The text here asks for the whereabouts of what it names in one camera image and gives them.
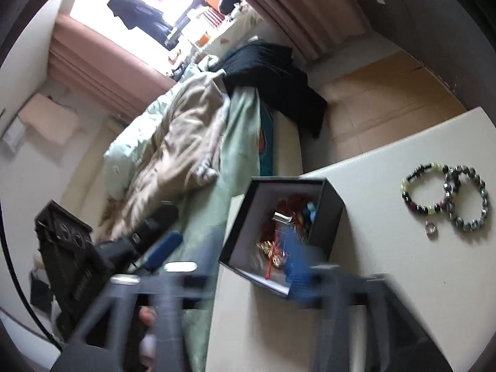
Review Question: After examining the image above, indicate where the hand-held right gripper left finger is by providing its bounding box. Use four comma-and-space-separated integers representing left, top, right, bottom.
52, 263, 217, 372

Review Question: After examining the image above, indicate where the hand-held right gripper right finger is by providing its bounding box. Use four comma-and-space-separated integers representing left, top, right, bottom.
280, 228, 454, 372

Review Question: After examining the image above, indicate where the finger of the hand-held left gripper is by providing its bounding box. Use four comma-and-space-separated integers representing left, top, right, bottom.
143, 230, 184, 272
128, 203, 179, 249

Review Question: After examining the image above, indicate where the red string bracelet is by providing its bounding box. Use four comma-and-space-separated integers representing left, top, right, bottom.
256, 238, 291, 280

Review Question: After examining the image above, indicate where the black cardboard box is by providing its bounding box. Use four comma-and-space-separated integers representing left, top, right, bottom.
219, 176, 345, 300

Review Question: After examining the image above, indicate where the large brown bead bracelet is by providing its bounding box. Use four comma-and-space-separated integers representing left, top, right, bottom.
261, 197, 311, 243

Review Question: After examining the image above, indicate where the dark and yellow bead bracelet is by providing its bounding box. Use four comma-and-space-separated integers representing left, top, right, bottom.
401, 163, 460, 217

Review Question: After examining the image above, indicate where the grey metallic bead bracelet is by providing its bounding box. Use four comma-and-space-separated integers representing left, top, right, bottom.
442, 165, 490, 233

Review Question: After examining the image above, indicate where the person's left hand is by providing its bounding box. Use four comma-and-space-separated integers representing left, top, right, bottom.
137, 305, 159, 361

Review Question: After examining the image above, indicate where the light green printed duvet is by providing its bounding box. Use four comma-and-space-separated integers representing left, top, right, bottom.
104, 97, 177, 202

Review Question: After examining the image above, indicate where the beige quilt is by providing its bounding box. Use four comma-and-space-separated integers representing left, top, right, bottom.
97, 72, 233, 241

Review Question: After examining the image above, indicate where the green bed sheet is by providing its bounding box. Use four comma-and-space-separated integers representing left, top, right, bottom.
182, 85, 274, 372

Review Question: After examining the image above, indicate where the teal printed box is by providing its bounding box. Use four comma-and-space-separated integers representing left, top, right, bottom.
258, 101, 274, 177

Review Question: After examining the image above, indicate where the cardboard sheet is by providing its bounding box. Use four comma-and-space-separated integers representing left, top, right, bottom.
19, 92, 83, 146

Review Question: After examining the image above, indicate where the pink curtain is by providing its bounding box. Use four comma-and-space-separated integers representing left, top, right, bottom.
215, 0, 373, 63
47, 15, 177, 125

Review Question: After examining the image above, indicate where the black clothing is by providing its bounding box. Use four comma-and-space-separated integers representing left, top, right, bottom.
209, 41, 328, 139

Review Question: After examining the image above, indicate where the hanging dark garment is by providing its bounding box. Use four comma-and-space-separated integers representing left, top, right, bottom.
107, 0, 173, 42

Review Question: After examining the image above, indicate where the printed window seat cushion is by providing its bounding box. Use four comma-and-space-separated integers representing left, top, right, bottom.
199, 4, 261, 52

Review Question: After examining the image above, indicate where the dark wardrobe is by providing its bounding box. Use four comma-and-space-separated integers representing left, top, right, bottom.
364, 0, 496, 115

